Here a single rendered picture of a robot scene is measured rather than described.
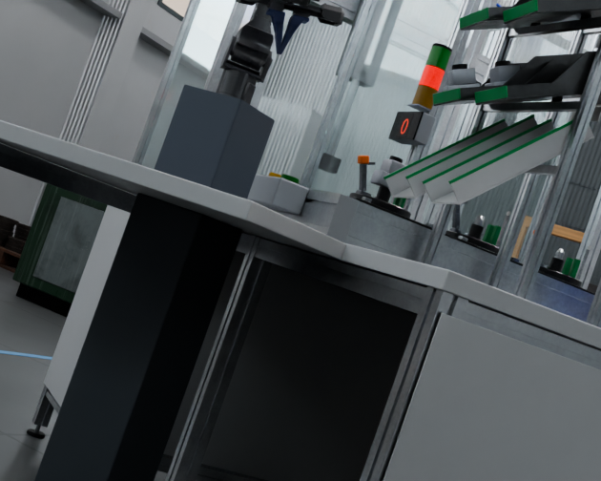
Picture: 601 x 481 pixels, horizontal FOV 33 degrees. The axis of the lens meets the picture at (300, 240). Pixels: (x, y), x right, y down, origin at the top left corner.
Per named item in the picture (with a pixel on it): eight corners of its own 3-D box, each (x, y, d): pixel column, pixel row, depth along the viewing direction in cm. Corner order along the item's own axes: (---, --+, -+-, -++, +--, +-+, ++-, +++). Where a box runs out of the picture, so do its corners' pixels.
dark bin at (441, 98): (459, 100, 189) (456, 60, 189) (433, 106, 202) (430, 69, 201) (594, 91, 196) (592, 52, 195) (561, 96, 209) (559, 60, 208)
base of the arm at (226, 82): (209, 94, 201) (218, 65, 201) (225, 103, 207) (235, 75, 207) (238, 101, 198) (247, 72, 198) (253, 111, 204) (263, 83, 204)
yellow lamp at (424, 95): (418, 103, 242) (424, 84, 242) (407, 103, 247) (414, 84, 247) (435, 111, 244) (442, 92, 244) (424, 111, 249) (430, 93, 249)
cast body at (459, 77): (447, 101, 196) (445, 64, 195) (443, 102, 200) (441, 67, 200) (490, 97, 196) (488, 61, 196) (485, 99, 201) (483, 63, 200)
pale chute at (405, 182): (415, 198, 188) (405, 177, 187) (392, 198, 201) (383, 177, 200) (543, 135, 193) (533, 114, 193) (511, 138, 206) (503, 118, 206)
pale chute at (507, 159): (459, 204, 174) (449, 180, 174) (431, 203, 187) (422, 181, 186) (594, 136, 180) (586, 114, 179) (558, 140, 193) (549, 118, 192)
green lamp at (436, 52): (431, 64, 243) (439, 44, 243) (421, 65, 247) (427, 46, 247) (448, 72, 245) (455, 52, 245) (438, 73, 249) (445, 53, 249)
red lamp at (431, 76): (424, 83, 242) (431, 64, 243) (414, 84, 247) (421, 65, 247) (442, 92, 244) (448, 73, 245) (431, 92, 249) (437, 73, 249)
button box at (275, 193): (271, 204, 210) (280, 176, 210) (236, 197, 229) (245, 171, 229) (300, 216, 213) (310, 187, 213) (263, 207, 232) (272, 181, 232)
